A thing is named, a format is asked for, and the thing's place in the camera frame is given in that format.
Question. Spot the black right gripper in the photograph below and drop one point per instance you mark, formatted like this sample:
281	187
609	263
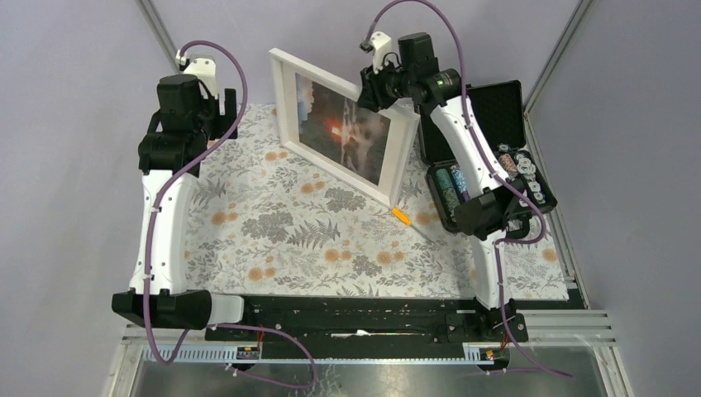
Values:
369	97

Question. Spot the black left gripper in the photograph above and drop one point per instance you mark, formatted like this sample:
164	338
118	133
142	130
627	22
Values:
222	122

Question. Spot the white picture frame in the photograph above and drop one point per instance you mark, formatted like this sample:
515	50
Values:
403	128

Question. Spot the sunset landscape photo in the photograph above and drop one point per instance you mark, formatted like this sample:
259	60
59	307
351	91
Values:
337	128

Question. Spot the yellow handled screwdriver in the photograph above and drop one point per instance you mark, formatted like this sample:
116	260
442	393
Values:
403	218

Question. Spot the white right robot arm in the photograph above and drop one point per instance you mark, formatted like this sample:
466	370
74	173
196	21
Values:
440	95

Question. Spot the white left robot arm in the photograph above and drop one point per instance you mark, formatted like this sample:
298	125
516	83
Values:
191	113

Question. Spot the floral patterned table mat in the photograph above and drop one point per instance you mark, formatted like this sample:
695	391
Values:
266	221

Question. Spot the black poker chip case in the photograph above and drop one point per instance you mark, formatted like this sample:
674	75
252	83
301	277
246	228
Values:
498	109

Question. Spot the brown poker chip stack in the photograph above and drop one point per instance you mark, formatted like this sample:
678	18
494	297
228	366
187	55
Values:
509	165

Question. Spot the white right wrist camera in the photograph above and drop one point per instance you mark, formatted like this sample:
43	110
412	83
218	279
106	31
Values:
379	45

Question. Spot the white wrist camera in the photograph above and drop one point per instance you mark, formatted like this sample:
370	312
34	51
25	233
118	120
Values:
204	68
379	45

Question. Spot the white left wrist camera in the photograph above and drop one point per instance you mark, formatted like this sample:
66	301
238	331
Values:
204	68

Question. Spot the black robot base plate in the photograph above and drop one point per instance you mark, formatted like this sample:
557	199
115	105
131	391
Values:
392	325

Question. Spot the grey slotted cable duct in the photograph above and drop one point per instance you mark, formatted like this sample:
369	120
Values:
283	353

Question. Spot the aluminium front rail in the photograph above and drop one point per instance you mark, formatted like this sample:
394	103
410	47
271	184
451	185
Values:
341	336

